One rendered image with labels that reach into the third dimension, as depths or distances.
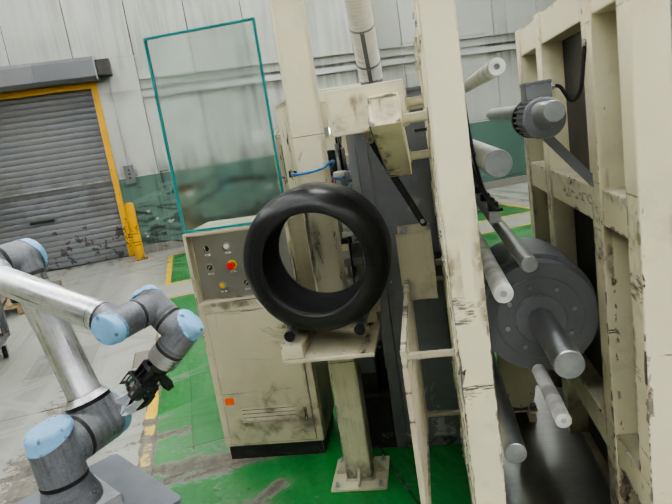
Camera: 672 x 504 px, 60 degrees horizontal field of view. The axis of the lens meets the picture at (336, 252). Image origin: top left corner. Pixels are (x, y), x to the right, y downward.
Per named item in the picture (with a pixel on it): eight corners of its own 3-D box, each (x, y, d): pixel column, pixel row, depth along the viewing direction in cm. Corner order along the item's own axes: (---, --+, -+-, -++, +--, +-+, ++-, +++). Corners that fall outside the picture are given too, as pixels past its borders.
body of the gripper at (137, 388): (116, 384, 170) (140, 353, 168) (137, 382, 177) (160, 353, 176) (131, 403, 167) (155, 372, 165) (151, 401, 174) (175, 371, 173)
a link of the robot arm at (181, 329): (188, 304, 174) (212, 327, 172) (164, 336, 176) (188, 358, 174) (172, 308, 164) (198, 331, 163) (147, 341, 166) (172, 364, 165)
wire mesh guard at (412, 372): (424, 417, 273) (405, 273, 259) (427, 417, 273) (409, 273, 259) (427, 556, 186) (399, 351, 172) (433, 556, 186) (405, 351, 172)
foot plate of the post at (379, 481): (338, 460, 303) (337, 453, 302) (390, 457, 299) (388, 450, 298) (331, 492, 277) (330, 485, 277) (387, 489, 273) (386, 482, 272)
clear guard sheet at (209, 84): (184, 232, 298) (144, 38, 279) (288, 219, 289) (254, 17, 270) (183, 233, 296) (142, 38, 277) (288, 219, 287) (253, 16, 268)
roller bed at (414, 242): (405, 288, 271) (396, 226, 265) (437, 285, 269) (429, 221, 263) (404, 301, 252) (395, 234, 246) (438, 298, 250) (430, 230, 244)
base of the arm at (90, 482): (49, 532, 174) (38, 503, 172) (34, 508, 189) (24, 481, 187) (111, 497, 185) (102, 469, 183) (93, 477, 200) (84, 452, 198)
